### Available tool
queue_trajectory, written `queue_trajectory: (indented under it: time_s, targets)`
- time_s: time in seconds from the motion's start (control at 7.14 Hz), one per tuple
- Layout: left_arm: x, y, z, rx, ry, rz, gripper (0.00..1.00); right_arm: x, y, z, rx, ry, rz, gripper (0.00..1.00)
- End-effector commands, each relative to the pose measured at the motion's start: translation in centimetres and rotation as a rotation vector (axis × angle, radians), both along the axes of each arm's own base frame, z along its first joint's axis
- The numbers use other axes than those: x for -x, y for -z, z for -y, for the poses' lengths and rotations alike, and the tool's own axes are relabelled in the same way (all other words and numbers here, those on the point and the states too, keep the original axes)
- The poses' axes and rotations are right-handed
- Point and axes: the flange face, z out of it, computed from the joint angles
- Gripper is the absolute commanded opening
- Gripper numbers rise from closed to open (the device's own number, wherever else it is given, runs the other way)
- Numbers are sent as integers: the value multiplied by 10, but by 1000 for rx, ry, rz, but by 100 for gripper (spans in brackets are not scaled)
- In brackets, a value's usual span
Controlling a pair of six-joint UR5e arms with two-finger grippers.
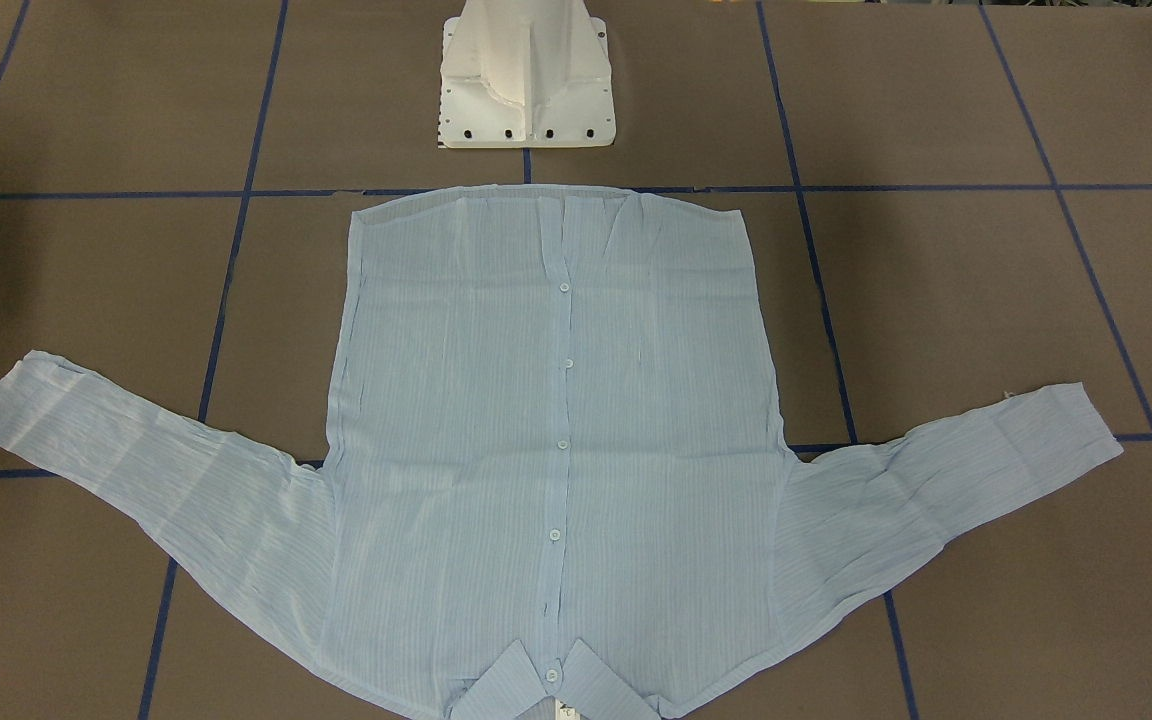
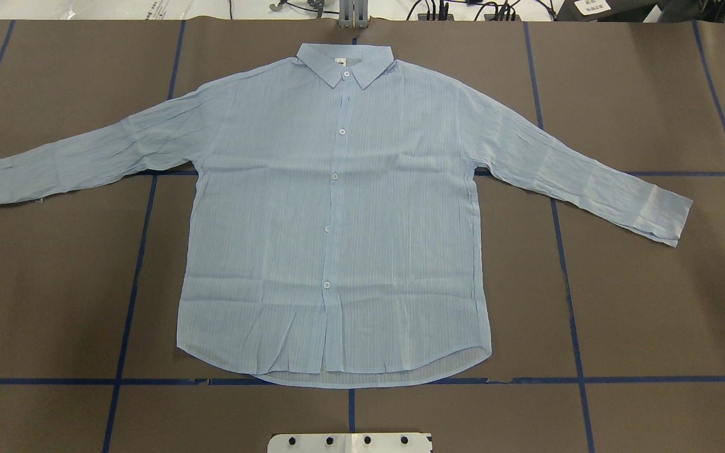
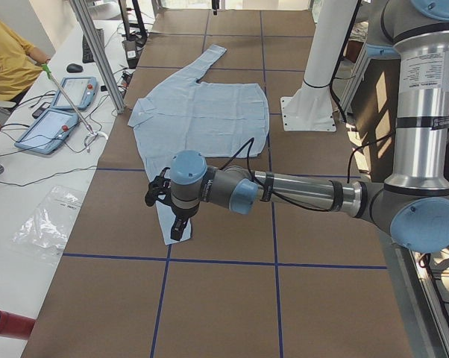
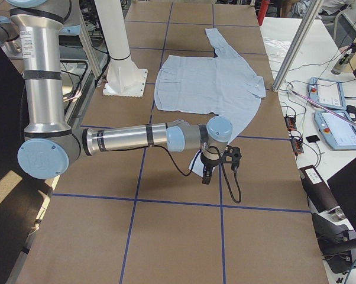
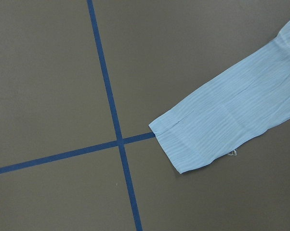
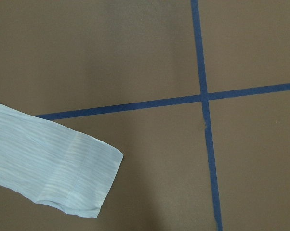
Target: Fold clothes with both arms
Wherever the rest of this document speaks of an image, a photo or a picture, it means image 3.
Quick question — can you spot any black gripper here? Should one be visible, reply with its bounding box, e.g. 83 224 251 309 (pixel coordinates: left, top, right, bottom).
170 204 197 240

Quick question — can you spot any light blue shirt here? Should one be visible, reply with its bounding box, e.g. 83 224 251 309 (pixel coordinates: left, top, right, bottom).
128 45 269 245

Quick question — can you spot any clear plastic bag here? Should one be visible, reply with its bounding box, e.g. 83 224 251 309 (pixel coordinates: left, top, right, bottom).
11 185 85 263

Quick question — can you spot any lower teach pendant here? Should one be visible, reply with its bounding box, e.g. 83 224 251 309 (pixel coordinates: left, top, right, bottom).
14 109 78 154

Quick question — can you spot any teach pendant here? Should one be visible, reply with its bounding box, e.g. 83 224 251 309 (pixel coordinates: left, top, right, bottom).
51 76 98 111
14 109 78 154

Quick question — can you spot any upper teach pendant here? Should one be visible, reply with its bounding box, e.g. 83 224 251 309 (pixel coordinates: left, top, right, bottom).
51 76 98 111

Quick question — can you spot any white mounting pillar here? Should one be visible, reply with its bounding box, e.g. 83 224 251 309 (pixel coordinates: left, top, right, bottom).
280 0 359 132

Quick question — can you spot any black computer mouse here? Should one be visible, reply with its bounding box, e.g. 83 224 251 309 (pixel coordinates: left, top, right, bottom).
66 63 84 73

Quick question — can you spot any black keyboard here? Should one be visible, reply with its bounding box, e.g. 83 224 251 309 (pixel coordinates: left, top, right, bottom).
81 28 105 64

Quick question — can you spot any red cylinder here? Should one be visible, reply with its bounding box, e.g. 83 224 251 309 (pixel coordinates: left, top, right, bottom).
0 310 36 340

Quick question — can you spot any person in yellow shirt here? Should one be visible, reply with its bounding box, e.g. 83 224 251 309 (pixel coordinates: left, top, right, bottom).
0 15 51 178

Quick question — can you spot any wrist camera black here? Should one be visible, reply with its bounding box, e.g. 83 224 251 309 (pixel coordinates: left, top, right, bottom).
145 167 172 207

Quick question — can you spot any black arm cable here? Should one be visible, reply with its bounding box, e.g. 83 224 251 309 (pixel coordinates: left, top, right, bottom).
224 136 397 213

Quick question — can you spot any grabber stick green handle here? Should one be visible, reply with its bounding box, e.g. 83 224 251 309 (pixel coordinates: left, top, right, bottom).
41 63 108 153

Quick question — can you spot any aluminium frame post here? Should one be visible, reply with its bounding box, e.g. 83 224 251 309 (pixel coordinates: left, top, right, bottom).
69 0 125 114

